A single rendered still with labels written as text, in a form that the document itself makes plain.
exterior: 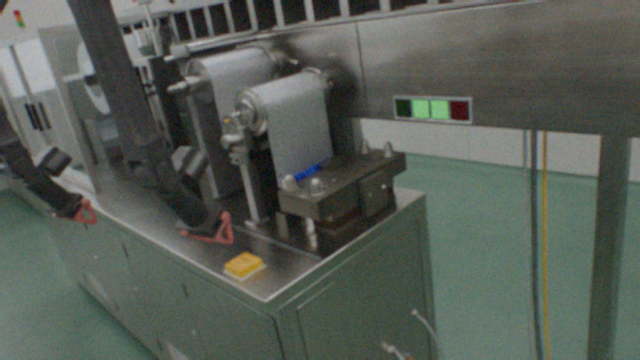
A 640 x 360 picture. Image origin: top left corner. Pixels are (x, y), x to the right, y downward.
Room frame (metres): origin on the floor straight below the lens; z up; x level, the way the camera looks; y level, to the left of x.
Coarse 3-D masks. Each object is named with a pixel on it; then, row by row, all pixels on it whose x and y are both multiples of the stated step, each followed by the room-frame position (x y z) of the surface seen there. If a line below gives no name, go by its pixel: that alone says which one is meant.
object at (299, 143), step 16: (320, 112) 1.40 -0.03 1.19; (272, 128) 1.27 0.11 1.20; (288, 128) 1.31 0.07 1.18; (304, 128) 1.35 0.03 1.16; (320, 128) 1.39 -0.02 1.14; (272, 144) 1.26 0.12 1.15; (288, 144) 1.30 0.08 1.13; (304, 144) 1.34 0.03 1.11; (320, 144) 1.38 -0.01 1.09; (288, 160) 1.29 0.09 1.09; (304, 160) 1.33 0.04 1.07; (320, 160) 1.38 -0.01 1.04
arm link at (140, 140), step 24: (72, 0) 0.78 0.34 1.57; (96, 0) 0.79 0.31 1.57; (96, 24) 0.78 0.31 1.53; (96, 48) 0.78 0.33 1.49; (120, 48) 0.81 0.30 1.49; (96, 72) 0.80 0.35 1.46; (120, 72) 0.79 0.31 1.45; (120, 96) 0.78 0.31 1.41; (120, 120) 0.79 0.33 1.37; (144, 120) 0.81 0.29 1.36; (120, 144) 0.81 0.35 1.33; (144, 144) 0.79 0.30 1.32; (144, 168) 0.79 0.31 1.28
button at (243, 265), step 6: (246, 252) 1.07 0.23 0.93; (240, 258) 1.04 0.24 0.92; (246, 258) 1.04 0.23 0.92; (252, 258) 1.03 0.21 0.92; (258, 258) 1.03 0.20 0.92; (228, 264) 1.02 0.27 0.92; (234, 264) 1.02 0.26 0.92; (240, 264) 1.01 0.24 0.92; (246, 264) 1.01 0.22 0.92; (252, 264) 1.01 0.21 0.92; (258, 264) 1.02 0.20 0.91; (228, 270) 1.02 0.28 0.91; (234, 270) 1.00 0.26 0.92; (240, 270) 0.98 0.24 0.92; (246, 270) 0.99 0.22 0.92; (252, 270) 1.00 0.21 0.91; (240, 276) 0.98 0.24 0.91
